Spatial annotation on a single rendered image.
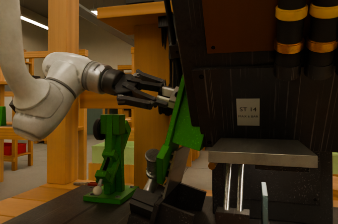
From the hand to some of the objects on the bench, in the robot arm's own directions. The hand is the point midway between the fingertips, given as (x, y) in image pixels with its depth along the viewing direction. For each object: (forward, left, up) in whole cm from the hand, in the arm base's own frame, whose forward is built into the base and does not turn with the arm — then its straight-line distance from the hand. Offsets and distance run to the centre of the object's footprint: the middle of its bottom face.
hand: (171, 98), depth 80 cm
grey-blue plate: (-21, -20, -32) cm, 43 cm away
